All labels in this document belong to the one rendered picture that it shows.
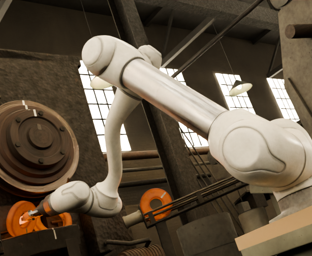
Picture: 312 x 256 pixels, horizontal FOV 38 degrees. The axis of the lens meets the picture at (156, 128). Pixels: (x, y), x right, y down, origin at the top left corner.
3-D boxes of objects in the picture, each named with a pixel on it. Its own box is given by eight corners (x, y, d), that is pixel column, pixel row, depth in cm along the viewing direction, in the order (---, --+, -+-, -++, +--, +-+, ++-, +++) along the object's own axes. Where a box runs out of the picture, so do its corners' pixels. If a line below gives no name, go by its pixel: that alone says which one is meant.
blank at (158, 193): (158, 228, 216) (159, 227, 213) (133, 207, 219) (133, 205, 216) (178, 202, 221) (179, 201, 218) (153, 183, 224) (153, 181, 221)
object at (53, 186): (-13, 203, 194) (-32, 105, 210) (83, 191, 225) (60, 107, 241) (-8, 197, 190) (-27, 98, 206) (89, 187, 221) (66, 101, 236)
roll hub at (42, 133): (12, 171, 197) (0, 114, 206) (70, 166, 215) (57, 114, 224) (18, 166, 193) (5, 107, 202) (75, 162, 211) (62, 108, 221)
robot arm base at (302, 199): (362, 197, 129) (353, 179, 131) (325, 201, 114) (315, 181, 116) (308, 220, 140) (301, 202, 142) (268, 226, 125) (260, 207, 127)
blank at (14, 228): (3, 209, 186) (9, 210, 185) (29, 194, 200) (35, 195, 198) (8, 243, 190) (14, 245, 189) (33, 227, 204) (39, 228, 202)
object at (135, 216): (126, 230, 217) (122, 218, 219) (144, 222, 218) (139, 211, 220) (126, 228, 211) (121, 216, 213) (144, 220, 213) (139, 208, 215)
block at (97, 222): (89, 259, 214) (76, 210, 222) (103, 256, 219) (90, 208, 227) (100, 253, 207) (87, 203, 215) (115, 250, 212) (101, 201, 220)
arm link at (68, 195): (48, 213, 174) (76, 218, 182) (71, 201, 164) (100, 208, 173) (49, 186, 179) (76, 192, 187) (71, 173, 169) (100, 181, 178)
